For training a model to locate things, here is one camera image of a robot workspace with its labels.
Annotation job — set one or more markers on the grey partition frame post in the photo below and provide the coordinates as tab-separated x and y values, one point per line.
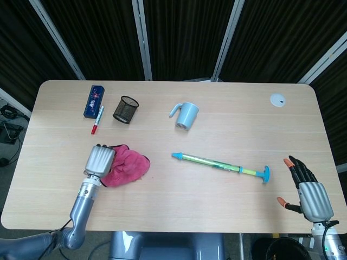
13	101
227	40
142	40
325	58
54	38

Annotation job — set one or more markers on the black mesh pen holder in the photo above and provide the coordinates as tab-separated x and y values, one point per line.
124	111

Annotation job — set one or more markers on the red and white marker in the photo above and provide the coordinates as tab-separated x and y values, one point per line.
97	120

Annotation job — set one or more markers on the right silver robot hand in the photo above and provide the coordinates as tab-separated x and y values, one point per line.
315	201

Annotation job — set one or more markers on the black trash bin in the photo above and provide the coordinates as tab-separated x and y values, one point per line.
282	249

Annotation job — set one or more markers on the pink cloth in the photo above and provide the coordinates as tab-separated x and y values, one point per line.
130	165

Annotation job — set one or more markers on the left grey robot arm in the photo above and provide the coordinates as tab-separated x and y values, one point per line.
81	205

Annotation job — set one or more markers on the dark blue printed box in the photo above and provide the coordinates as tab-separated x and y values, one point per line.
94	101

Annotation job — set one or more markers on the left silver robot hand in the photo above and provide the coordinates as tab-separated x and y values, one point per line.
99	161

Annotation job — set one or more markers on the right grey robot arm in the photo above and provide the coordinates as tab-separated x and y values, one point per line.
334	241

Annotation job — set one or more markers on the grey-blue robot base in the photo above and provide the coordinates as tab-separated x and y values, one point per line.
168	246

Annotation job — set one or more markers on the green and blue water syringe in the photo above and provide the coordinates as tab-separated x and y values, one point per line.
217	163

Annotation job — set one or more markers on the grey table leg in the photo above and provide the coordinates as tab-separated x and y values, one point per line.
241	246

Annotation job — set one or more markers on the light blue mug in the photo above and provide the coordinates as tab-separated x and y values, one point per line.
187	115

